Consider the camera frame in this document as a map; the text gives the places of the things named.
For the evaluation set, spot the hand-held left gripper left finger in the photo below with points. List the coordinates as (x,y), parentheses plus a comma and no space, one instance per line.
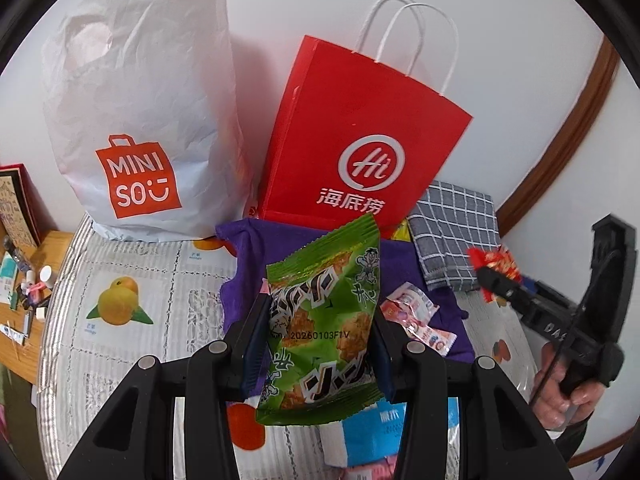
(252,350)

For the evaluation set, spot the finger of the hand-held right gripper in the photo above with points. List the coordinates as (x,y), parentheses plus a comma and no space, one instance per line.
(550,294)
(500,285)

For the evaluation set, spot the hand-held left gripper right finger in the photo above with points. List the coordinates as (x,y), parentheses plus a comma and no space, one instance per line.
(382,355)

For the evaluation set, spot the small red snack packet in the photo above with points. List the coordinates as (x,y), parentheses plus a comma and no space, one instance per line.
(495,262)

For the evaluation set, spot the red and white snack packet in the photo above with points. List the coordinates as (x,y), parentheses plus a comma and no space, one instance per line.
(407,305)

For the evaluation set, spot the green snack packet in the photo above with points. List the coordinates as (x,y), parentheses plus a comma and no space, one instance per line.
(320,310)

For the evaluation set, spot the person's right forearm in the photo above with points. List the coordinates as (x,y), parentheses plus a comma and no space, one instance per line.
(570,442)

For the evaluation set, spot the person's right hand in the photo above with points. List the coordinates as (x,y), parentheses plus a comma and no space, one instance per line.
(555,400)

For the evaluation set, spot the grey checked cloth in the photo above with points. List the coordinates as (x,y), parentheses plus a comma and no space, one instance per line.
(450,225)

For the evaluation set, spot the purple towel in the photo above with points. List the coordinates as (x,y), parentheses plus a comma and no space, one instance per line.
(245,270)

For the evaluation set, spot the blue tissue pack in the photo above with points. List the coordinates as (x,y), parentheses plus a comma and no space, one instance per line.
(370,435)

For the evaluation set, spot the yellow plastic bag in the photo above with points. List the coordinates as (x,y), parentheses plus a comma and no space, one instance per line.
(402,231)

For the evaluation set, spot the fruit print tablecloth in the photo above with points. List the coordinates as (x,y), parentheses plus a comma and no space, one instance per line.
(90,350)

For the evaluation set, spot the white round jar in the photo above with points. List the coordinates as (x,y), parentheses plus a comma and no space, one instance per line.
(46,274)

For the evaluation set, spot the red paper bag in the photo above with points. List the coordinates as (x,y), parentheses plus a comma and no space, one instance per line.
(360,110)

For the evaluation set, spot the wooden nightstand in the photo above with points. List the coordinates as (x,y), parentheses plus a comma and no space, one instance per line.
(50,250)

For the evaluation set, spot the white tube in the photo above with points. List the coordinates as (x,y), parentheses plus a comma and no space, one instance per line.
(12,332)

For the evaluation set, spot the green blanket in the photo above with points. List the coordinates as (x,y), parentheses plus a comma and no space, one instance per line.
(12,385)

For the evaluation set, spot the black cosmetic bottle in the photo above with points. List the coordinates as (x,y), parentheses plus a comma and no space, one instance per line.
(17,257)

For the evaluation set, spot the teal and white box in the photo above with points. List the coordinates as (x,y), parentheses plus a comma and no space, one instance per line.
(7,280)

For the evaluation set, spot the brown patterned book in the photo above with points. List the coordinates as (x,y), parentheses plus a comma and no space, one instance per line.
(17,205)

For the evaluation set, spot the white plastic shopping bag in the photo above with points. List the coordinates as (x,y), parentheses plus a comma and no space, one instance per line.
(150,85)

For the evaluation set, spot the brown wooden door frame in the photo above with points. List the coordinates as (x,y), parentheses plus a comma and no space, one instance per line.
(575,135)

